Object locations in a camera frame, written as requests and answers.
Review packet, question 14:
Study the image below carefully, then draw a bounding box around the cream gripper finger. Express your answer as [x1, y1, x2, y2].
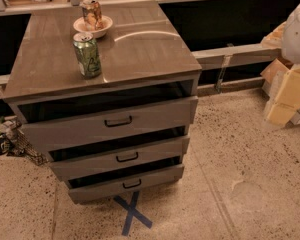
[265, 67, 300, 126]

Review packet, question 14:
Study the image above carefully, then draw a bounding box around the green soda can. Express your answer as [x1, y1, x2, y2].
[73, 32, 101, 78]

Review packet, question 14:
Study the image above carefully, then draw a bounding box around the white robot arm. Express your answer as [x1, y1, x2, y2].
[265, 4, 300, 126]

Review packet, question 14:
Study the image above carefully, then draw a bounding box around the brown patterned soda can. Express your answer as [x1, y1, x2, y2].
[82, 0, 103, 31]

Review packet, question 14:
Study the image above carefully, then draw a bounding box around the cardboard box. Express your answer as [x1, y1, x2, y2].
[261, 22, 292, 83]

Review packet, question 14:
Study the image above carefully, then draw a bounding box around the grey drawer cabinet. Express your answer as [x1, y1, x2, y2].
[4, 1, 201, 191]

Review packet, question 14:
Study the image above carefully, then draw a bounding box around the bottom grey drawer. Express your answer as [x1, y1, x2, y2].
[68, 164, 184, 203]

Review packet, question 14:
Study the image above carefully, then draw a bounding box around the grey drawer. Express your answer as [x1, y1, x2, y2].
[50, 135, 190, 181]
[68, 164, 184, 203]
[22, 96, 198, 152]

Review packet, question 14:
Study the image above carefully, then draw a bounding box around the white bowl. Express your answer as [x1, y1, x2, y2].
[72, 14, 114, 39]

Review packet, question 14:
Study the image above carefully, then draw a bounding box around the blue tape cross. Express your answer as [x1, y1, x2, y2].
[113, 191, 153, 236]

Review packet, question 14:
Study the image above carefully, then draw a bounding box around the middle grey drawer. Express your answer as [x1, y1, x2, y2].
[50, 135, 190, 181]

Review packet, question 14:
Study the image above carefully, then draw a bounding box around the top grey drawer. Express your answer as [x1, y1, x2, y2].
[22, 96, 198, 152]

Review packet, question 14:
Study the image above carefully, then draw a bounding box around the wire mesh basket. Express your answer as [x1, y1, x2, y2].
[0, 120, 47, 166]

